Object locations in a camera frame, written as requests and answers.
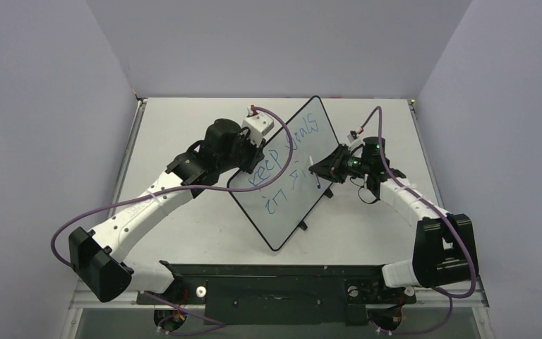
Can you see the white whiteboard black frame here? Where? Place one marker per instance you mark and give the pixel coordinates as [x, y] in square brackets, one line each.
[281, 191]

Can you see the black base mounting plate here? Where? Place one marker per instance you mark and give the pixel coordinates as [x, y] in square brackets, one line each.
[281, 294]

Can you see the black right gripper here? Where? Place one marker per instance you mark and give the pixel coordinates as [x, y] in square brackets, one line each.
[338, 162]

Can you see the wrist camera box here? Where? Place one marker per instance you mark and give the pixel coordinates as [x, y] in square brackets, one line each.
[258, 125]
[354, 139]

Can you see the aluminium table frame rail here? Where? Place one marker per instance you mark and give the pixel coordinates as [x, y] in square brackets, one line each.
[73, 316]

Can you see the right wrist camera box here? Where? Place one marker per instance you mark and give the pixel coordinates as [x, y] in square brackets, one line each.
[354, 139]

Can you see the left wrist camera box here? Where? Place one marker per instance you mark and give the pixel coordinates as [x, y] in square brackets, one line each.
[258, 125]

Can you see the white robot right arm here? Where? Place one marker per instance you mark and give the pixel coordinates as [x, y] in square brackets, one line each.
[444, 249]

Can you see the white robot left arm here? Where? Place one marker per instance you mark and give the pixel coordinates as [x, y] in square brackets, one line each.
[98, 256]

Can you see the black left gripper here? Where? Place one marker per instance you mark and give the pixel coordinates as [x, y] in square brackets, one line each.
[257, 154]

